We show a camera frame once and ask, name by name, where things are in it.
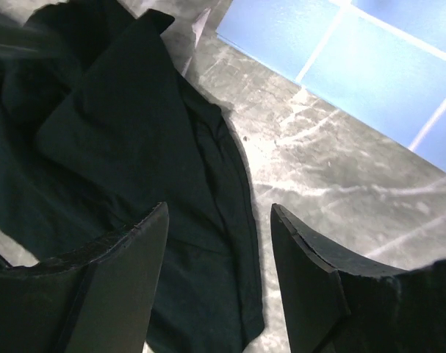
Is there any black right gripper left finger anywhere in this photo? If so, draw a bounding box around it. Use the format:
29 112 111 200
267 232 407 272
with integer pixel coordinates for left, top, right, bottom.
0 203 169 352

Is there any black t shirt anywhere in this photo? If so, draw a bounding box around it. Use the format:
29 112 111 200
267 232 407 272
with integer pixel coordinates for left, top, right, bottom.
0 1 265 352

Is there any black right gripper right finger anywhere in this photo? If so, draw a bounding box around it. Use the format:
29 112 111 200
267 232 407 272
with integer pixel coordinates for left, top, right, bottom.
270 204 446 352

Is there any blue grid placemat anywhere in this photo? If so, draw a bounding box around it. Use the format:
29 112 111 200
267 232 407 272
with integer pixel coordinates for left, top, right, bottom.
217 1 446 172

